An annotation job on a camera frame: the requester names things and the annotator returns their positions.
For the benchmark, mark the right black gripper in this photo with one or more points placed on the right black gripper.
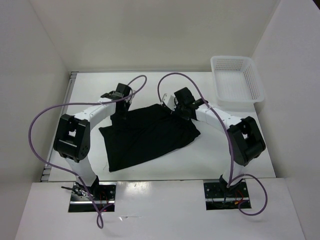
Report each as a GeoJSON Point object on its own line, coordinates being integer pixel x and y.
{"type": "Point", "coordinates": [184, 116]}

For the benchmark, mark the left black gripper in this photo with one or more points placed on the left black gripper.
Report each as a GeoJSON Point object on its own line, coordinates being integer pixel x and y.
{"type": "Point", "coordinates": [120, 115]}

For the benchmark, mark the black shorts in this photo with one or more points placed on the black shorts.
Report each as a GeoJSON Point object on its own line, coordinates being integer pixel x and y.
{"type": "Point", "coordinates": [144, 134]}

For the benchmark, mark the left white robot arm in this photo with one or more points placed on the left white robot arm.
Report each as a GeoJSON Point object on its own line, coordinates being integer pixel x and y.
{"type": "Point", "coordinates": [73, 136]}

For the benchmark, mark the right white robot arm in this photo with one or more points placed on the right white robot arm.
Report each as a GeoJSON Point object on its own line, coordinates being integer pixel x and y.
{"type": "Point", "coordinates": [245, 141]}

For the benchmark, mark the white plastic basket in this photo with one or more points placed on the white plastic basket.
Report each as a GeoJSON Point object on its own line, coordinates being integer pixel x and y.
{"type": "Point", "coordinates": [236, 80]}

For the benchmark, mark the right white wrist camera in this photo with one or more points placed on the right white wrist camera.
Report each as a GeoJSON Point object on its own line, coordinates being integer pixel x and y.
{"type": "Point", "coordinates": [168, 101]}

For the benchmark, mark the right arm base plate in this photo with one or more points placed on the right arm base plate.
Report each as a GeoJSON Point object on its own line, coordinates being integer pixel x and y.
{"type": "Point", "coordinates": [217, 199]}

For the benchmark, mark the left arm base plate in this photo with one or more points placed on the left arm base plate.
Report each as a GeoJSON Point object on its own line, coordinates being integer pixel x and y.
{"type": "Point", "coordinates": [81, 203]}

